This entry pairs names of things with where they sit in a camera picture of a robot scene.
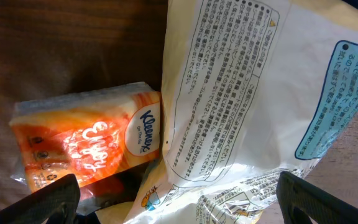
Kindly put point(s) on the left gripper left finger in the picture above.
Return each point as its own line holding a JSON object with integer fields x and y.
{"x": 55, "y": 203}

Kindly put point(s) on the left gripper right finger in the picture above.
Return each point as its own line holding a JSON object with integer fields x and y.
{"x": 304, "y": 203}

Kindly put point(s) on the small orange box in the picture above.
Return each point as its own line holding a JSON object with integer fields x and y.
{"x": 92, "y": 135}

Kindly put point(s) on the cream blue chips bag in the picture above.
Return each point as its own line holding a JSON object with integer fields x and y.
{"x": 250, "y": 88}

